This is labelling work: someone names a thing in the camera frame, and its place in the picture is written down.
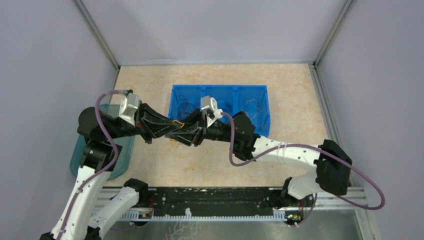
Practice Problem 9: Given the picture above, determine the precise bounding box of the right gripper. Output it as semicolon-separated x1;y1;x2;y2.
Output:
165;108;238;147

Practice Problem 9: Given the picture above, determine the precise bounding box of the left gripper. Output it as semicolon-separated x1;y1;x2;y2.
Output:
105;99;184;143

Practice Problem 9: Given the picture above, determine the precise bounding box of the dark brown cable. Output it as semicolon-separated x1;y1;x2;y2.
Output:
177;94;202;120

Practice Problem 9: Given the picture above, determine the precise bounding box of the dark blue cable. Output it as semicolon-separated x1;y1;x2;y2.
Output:
215;96;234;115

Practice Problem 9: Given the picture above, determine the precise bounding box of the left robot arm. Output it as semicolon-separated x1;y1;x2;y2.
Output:
41;102;184;240

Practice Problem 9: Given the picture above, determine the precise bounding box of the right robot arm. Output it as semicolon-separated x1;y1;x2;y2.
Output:
165;110;352;206

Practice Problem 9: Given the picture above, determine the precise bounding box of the teal transparent plastic tray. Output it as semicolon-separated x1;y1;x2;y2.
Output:
70;104;135;180

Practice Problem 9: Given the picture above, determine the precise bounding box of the blue three-compartment bin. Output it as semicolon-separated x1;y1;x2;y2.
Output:
168;84;271;137

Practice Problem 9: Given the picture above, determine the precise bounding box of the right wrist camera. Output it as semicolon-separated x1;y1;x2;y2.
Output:
200;95;223;128

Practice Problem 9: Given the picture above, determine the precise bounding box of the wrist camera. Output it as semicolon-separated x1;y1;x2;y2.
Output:
200;95;223;128
118;92;140;126

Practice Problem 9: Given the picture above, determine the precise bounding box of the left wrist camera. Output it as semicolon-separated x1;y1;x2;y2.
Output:
118;92;140;126

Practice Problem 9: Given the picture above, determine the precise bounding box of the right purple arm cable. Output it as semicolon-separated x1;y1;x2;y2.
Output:
221;112;387;228

